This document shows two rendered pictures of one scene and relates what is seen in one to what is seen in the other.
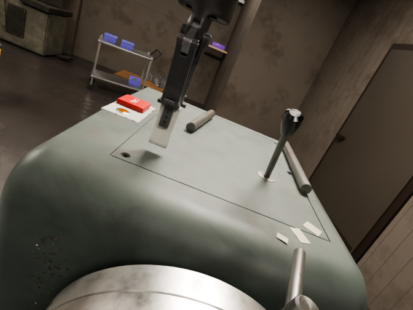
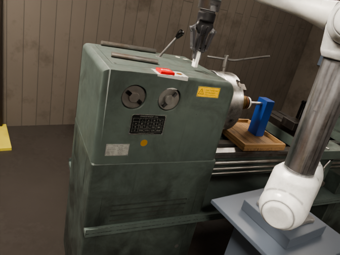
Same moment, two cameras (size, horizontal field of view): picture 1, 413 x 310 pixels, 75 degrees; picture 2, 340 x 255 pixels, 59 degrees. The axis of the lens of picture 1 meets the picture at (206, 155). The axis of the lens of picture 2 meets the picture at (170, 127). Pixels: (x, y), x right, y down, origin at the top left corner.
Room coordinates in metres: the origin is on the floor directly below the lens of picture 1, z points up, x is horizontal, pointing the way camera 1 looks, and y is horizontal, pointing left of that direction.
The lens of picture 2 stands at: (1.01, 1.30, 1.52)
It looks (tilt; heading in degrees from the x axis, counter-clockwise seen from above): 22 degrees down; 245
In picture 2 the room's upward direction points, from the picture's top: 13 degrees clockwise
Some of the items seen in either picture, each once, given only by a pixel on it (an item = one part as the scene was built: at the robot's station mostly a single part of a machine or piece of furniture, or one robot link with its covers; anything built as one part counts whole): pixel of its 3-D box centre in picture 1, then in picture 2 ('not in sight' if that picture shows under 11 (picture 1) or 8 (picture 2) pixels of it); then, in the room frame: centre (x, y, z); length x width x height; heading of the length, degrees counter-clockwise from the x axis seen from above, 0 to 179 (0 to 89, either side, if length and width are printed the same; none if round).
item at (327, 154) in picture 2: not in sight; (297, 134); (-0.52, -0.07, 0.89); 0.53 x 0.30 x 0.06; 94
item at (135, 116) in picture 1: (128, 119); (168, 79); (0.55, 0.19, 1.23); 0.13 x 0.08 x 0.06; 4
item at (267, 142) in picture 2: not in sight; (246, 133); (-0.13, -0.08, 0.88); 0.36 x 0.30 x 0.04; 94
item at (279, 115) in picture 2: not in sight; (292, 126); (-0.47, -0.09, 0.95); 0.43 x 0.18 x 0.04; 94
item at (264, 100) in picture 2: not in sight; (260, 116); (-0.20, -0.08, 1.00); 0.08 x 0.06 x 0.23; 94
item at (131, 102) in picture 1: (133, 104); (165, 72); (0.58, 0.19, 1.26); 0.06 x 0.06 x 0.02; 4
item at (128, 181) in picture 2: not in sight; (129, 206); (0.54, -0.01, 0.43); 0.60 x 0.48 x 0.86; 4
